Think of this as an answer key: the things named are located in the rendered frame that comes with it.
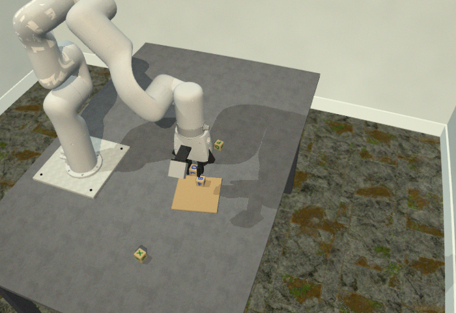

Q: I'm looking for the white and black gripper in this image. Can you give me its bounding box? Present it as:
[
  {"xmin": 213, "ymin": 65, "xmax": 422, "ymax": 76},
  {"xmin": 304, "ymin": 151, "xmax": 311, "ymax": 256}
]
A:
[{"xmin": 172, "ymin": 127, "xmax": 215, "ymax": 177}]

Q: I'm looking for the tan flat mat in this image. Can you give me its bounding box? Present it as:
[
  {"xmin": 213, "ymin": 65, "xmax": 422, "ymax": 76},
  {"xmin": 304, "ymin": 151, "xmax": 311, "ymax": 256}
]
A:
[{"xmin": 171, "ymin": 175, "xmax": 222, "ymax": 213}]

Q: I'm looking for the wooden letter block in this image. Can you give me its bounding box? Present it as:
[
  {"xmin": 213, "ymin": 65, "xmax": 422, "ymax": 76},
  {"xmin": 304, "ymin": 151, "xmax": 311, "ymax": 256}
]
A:
[
  {"xmin": 134, "ymin": 248, "xmax": 147, "ymax": 263},
  {"xmin": 196, "ymin": 176, "xmax": 206, "ymax": 187},
  {"xmin": 189, "ymin": 164, "xmax": 198, "ymax": 177},
  {"xmin": 214, "ymin": 140, "xmax": 224, "ymax": 151}
]

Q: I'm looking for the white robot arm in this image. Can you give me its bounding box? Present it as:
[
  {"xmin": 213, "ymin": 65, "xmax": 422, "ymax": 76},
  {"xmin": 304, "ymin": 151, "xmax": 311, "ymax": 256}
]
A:
[{"xmin": 12, "ymin": 0, "xmax": 210, "ymax": 179}]

